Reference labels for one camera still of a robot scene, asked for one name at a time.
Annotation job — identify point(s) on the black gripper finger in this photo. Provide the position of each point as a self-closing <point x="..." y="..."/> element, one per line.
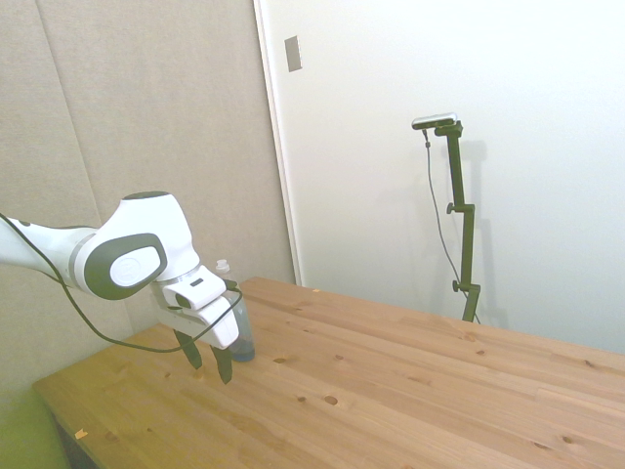
<point x="191" y="351"/>
<point x="224" y="366"/>

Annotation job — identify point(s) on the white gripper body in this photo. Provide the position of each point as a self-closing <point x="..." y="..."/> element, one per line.
<point x="205" y="326"/>

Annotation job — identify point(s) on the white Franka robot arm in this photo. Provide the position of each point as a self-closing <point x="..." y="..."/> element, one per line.
<point x="132" y="229"/>

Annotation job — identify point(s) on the clear blue dish soap bottle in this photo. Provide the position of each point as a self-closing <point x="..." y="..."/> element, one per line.
<point x="242" y="337"/>

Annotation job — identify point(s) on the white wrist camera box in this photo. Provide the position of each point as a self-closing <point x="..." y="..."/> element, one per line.
<point x="195" y="290"/>

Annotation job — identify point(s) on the white door frame strip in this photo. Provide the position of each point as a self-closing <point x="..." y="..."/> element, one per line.
<point x="278" y="146"/>

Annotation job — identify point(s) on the dark green camera stand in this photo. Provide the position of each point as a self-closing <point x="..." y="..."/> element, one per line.
<point x="463" y="215"/>

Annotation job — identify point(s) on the grey wall switch plate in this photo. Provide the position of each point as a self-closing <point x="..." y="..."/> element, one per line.
<point x="293" y="54"/>

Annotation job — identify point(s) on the silver exterior camera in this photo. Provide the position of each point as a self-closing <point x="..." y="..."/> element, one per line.
<point x="434" y="120"/>

